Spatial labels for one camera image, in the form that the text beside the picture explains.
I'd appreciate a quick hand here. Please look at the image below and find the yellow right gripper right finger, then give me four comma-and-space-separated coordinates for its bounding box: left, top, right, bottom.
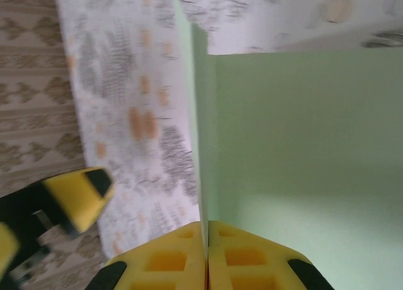
208, 220, 329, 290

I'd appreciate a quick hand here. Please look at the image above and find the light green paper sheet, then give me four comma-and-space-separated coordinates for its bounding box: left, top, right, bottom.
173, 0, 403, 290

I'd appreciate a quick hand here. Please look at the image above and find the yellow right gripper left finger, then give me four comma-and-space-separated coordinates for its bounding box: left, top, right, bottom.
91, 222, 208, 290

